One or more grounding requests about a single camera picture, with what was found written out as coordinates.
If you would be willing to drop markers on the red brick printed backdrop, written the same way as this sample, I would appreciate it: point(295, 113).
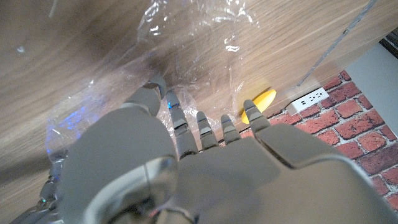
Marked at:
point(351, 124)

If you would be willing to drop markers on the clear plastic wrap sheet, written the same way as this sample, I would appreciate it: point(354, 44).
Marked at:
point(202, 46)

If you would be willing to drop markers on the yellow toy banana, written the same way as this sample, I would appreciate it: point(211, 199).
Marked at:
point(264, 99)

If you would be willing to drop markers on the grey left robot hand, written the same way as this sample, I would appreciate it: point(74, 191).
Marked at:
point(233, 180)

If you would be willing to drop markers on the white power strip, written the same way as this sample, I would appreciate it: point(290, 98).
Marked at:
point(308, 100)

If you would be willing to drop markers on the white pillar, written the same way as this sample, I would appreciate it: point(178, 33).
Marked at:
point(376, 81)

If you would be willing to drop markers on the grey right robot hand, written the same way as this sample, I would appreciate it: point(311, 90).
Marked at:
point(49, 189)

